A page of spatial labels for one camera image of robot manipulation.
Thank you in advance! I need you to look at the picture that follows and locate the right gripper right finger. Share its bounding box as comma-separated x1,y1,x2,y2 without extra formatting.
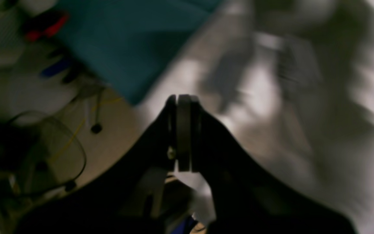
184,95,355,234

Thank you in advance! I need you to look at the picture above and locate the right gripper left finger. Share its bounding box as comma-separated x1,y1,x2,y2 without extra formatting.
14,95,185,234

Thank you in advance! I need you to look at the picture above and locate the white T-shirt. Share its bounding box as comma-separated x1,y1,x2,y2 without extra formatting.
136,0,374,234

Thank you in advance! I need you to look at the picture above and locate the blue clamp top right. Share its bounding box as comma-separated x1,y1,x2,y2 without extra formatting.
40,57,84,84

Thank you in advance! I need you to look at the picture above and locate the teal table cover cloth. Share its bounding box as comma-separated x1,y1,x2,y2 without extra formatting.
54,0,223,105

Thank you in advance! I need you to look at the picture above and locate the orange black clamp top right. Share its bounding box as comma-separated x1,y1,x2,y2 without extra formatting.
20,9,69,42

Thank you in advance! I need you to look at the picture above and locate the black cable loop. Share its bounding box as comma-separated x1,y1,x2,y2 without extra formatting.
0,110,87,197

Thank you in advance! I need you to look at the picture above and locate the yellow cable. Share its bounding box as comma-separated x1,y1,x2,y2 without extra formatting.
49,96,122,163

